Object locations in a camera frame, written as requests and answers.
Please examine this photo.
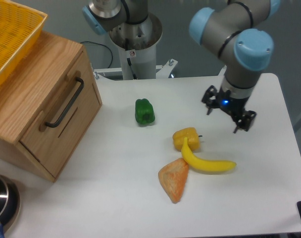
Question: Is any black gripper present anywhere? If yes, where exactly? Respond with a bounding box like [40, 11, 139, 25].
[201, 84, 256, 133]

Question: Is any black metal drawer handle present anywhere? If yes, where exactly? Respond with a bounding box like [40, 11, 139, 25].
[45, 77, 85, 128]

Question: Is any wooden top drawer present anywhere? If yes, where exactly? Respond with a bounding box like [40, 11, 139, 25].
[20, 51, 102, 181]

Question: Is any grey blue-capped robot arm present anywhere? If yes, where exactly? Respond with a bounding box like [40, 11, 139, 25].
[189, 0, 281, 131]

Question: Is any wooden drawer cabinet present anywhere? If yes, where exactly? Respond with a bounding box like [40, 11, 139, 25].
[0, 31, 103, 183]

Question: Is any yellow toy bell pepper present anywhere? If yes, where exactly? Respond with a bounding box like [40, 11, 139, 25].
[172, 127, 201, 151]

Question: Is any yellow toy banana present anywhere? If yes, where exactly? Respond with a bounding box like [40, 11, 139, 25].
[181, 137, 237, 173]

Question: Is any green toy bell pepper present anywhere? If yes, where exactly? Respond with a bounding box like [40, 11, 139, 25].
[135, 98, 155, 124]

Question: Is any orange toy bread slice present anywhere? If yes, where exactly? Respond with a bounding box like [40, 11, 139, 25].
[158, 158, 189, 204]

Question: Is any yellow plastic basket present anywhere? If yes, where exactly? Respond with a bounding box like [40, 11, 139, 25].
[0, 0, 48, 88]

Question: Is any steel pot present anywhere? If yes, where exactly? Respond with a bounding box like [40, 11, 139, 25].
[0, 175, 21, 236]

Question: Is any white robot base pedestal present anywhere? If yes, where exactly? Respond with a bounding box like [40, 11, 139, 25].
[109, 13, 162, 80]

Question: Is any black cable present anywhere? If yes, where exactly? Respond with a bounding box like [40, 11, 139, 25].
[80, 41, 113, 70]

